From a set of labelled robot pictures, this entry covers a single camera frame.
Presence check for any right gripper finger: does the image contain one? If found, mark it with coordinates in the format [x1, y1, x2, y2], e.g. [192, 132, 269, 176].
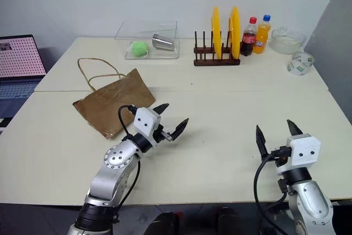
[286, 119, 304, 138]
[255, 124, 269, 162]

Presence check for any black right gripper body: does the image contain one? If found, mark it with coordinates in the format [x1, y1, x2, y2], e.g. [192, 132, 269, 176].
[266, 151, 289, 168]

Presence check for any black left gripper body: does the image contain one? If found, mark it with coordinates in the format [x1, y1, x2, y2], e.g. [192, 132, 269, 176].
[152, 124, 173, 145]

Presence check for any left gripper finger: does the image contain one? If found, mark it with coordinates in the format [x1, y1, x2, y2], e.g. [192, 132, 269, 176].
[168, 117, 190, 142]
[153, 103, 170, 115]

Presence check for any brown paper bag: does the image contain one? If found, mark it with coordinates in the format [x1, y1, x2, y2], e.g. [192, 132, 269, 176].
[72, 57, 157, 140]

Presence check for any green ball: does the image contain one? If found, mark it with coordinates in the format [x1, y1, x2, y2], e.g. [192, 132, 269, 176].
[130, 40, 151, 58]

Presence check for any clear tape roll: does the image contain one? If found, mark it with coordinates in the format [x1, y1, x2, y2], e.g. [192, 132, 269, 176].
[286, 51, 315, 77]

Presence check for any shiny metal cup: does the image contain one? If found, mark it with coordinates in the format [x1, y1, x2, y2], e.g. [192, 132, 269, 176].
[151, 33, 177, 52]

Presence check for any dark wooden plate rack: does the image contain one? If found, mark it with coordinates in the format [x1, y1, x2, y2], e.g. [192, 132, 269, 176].
[192, 31, 241, 67]

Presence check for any dark rounded shape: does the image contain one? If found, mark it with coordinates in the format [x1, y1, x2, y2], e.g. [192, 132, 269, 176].
[144, 211, 183, 235]
[218, 205, 240, 235]

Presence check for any clear plastic box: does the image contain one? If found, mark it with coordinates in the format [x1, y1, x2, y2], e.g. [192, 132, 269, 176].
[114, 20, 181, 61]

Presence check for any clear glass bowl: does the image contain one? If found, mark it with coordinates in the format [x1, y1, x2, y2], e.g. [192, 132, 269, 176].
[271, 26, 307, 55]

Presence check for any yellow plate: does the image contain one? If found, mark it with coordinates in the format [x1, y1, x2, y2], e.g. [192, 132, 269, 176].
[211, 6, 223, 61]
[228, 6, 243, 61]

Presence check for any orange soda bottle blue cap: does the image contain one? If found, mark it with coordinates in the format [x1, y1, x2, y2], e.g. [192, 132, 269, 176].
[252, 14, 273, 55]

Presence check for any cola bottle red cap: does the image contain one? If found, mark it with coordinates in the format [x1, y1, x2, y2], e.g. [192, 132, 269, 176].
[240, 16, 259, 57]

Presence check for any open laptop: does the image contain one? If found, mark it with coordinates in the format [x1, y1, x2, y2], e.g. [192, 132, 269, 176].
[0, 34, 48, 122]

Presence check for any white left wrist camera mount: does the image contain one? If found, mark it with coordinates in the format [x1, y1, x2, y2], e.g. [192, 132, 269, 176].
[133, 107, 161, 147]

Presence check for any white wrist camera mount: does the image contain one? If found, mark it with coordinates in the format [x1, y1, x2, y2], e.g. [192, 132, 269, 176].
[276, 133, 321, 176]
[133, 107, 161, 147]

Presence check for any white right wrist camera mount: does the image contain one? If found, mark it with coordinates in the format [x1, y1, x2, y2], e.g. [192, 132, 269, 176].
[276, 133, 321, 176]

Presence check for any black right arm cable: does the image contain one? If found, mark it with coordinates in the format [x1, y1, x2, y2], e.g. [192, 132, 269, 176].
[253, 146, 294, 235]

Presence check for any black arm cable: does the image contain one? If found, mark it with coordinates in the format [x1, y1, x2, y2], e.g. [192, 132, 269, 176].
[253, 146, 294, 235]
[111, 104, 142, 219]

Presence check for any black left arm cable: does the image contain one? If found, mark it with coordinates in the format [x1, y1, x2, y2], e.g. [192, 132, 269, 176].
[111, 104, 142, 219]

